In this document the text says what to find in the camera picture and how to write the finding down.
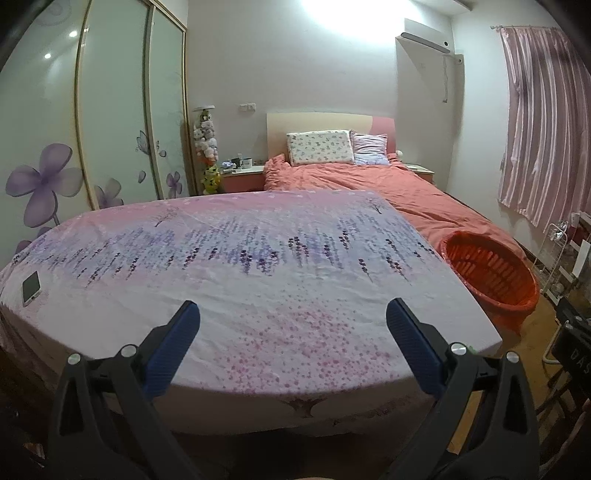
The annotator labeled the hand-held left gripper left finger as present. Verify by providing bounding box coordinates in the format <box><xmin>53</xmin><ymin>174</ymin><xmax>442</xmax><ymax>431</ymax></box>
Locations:
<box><xmin>47</xmin><ymin>300</ymin><xmax>206</xmax><ymax>480</ymax></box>

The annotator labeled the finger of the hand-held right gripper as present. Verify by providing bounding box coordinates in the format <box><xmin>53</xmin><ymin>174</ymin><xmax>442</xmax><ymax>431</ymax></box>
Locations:
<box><xmin>555</xmin><ymin>296</ymin><xmax>591</xmax><ymax>326</ymax></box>

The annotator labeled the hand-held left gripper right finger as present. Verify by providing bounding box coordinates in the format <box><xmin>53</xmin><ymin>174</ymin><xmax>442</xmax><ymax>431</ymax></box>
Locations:
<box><xmin>386</xmin><ymin>298</ymin><xmax>541</xmax><ymax>480</ymax></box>

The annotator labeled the orange laundry basket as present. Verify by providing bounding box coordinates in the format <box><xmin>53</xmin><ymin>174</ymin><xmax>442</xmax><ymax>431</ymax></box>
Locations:
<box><xmin>438</xmin><ymin>231</ymin><xmax>540</xmax><ymax>334</ymax></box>

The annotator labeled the dark wooden chair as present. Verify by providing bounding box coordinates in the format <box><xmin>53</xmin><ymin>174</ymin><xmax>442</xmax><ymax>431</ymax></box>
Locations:
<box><xmin>545</xmin><ymin>383</ymin><xmax>591</xmax><ymax>462</ymax></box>

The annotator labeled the floral lavender tablecloth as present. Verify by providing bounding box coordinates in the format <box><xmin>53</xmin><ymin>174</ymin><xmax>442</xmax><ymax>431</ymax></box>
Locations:
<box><xmin>0</xmin><ymin>189</ymin><xmax>504</xmax><ymax>437</ymax></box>

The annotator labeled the white smartphone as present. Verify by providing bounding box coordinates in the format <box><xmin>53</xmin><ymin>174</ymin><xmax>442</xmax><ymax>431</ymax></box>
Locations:
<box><xmin>22</xmin><ymin>271</ymin><xmax>42</xmax><ymax>308</ymax></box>

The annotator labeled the pink nightstand with book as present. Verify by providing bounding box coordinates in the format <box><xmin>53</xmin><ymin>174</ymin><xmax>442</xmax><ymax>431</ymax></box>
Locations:
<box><xmin>406</xmin><ymin>162</ymin><xmax>436</xmax><ymax>186</ymax></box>

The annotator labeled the pink nightstand with mugs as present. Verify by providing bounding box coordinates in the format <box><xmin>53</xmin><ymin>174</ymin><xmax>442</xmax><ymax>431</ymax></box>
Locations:
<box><xmin>221</xmin><ymin>166</ymin><xmax>267</xmax><ymax>194</ymax></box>

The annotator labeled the pink striped curtain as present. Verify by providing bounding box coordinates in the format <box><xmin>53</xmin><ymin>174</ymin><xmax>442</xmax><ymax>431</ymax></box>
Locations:
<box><xmin>498</xmin><ymin>25</ymin><xmax>591</xmax><ymax>230</ymax></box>

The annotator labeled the hanging plush toy column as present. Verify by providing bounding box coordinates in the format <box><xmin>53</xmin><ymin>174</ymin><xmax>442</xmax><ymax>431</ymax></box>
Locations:
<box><xmin>193</xmin><ymin>107</ymin><xmax>221</xmax><ymax>195</ymax></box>

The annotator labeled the striped purple pillow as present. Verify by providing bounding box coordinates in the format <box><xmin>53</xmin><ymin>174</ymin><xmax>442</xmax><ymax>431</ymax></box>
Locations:
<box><xmin>349</xmin><ymin>130</ymin><xmax>391</xmax><ymax>166</ymax></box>

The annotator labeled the floral white pillow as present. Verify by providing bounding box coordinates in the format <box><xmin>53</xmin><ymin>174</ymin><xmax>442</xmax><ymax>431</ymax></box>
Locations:
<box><xmin>286</xmin><ymin>130</ymin><xmax>355</xmax><ymax>167</ymax></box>

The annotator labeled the wardrobe with purple flowers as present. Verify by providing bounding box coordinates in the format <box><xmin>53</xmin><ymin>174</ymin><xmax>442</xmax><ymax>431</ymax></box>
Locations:
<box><xmin>0</xmin><ymin>0</ymin><xmax>195</xmax><ymax>259</ymax></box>

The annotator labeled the cream and pink headboard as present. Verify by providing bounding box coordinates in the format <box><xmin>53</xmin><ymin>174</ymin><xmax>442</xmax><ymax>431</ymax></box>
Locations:
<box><xmin>267</xmin><ymin>112</ymin><xmax>398</xmax><ymax>163</ymax></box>

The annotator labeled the air conditioner pipe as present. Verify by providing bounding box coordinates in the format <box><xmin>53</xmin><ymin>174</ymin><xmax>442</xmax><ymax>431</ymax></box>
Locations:
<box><xmin>441</xmin><ymin>53</ymin><xmax>465</xmax><ymax>105</ymax></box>

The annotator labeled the curtain rod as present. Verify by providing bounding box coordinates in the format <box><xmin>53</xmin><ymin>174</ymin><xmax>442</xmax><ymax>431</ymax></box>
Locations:
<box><xmin>491</xmin><ymin>23</ymin><xmax>562</xmax><ymax>32</ymax></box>

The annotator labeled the white air conditioner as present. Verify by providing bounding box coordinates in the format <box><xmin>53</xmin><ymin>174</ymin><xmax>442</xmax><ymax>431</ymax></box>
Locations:
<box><xmin>399</xmin><ymin>30</ymin><xmax>454</xmax><ymax>52</ymax></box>

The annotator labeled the white tube frame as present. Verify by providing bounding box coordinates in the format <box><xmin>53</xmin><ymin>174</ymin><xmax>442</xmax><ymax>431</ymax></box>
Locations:
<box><xmin>544</xmin><ymin>323</ymin><xmax>562</xmax><ymax>367</ymax></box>

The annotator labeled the white wire rack cart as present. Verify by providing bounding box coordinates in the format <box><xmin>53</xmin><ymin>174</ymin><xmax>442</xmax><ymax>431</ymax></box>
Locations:
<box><xmin>531</xmin><ymin>222</ymin><xmax>570</xmax><ymax>297</ymax></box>

